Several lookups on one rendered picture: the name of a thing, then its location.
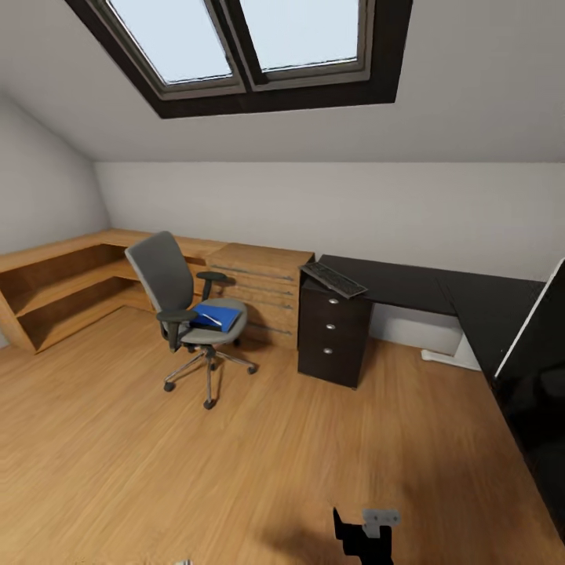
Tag folder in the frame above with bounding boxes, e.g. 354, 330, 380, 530
182, 304, 240, 333

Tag monitor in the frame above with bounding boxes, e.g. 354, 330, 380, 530
495, 257, 565, 418

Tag keyboard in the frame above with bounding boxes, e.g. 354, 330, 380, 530
297, 262, 367, 299

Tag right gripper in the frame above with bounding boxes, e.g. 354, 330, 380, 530
334, 508, 392, 565

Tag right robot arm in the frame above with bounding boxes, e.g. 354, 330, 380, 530
334, 508, 402, 565

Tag swivel chair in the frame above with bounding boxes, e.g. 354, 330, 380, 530
125, 231, 257, 410

